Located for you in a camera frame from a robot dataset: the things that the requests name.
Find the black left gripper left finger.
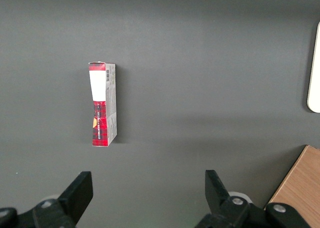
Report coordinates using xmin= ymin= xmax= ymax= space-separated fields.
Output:
xmin=32 ymin=171 xmax=94 ymax=228

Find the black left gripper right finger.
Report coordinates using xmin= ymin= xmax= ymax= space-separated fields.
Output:
xmin=194 ymin=169 xmax=251 ymax=228

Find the wooden drawer cabinet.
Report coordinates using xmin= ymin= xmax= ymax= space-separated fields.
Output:
xmin=264 ymin=144 xmax=320 ymax=228

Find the red plaid cardboard box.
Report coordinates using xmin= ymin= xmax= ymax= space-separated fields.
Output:
xmin=88 ymin=61 xmax=118 ymax=147

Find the cream plastic tray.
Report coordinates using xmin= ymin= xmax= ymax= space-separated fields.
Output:
xmin=306 ymin=21 xmax=320 ymax=113

